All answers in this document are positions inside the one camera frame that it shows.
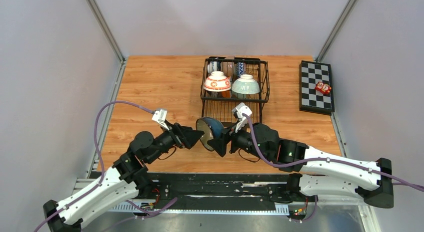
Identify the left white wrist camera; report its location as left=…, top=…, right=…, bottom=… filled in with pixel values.
left=152, top=108, right=170, bottom=131

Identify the blue floral bowl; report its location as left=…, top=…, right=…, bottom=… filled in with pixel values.
left=207, top=61, right=221, bottom=74

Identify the red floral small bowl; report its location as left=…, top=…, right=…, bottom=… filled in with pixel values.
left=202, top=71, right=232, bottom=92

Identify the white orange bowl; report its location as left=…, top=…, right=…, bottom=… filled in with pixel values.
left=221, top=90, right=231, bottom=98

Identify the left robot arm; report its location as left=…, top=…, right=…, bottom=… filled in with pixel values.
left=43, top=123, right=204, bottom=232

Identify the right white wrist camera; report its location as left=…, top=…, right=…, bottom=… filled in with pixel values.
left=231, top=102, right=252, bottom=133

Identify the brown cream glazed bowl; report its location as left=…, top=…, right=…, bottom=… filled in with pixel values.
left=221, top=56, right=235, bottom=77

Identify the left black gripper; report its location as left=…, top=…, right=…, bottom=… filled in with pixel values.
left=147, top=120, right=205, bottom=164

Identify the red patterned bowl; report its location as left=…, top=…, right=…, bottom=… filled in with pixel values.
left=234, top=62, right=246, bottom=78

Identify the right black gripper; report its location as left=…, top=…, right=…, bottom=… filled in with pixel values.
left=207, top=119, right=270, bottom=162

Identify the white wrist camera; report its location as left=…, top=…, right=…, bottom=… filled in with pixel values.
left=152, top=108, right=170, bottom=131
left=231, top=102, right=252, bottom=133

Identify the black white checkerboard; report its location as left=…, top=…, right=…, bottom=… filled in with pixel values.
left=299, top=60, right=335, bottom=116

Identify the pale green bowl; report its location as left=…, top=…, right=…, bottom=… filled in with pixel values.
left=232, top=93, right=247, bottom=100

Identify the dark blue glazed bowl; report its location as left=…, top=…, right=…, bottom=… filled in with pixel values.
left=195, top=117, right=224, bottom=151

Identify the black celadon bowl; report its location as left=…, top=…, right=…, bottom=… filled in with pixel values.
left=231, top=74, right=260, bottom=95

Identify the black wire dish rack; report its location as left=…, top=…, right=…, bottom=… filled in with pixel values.
left=200, top=56, right=270, bottom=126

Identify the small red toy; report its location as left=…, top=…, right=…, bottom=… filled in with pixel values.
left=315, top=81, right=332, bottom=95

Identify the black cream patterned bowl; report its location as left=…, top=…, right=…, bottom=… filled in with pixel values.
left=207, top=91, right=221, bottom=98

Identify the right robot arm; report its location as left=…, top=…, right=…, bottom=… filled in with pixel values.
left=201, top=123, right=394, bottom=209

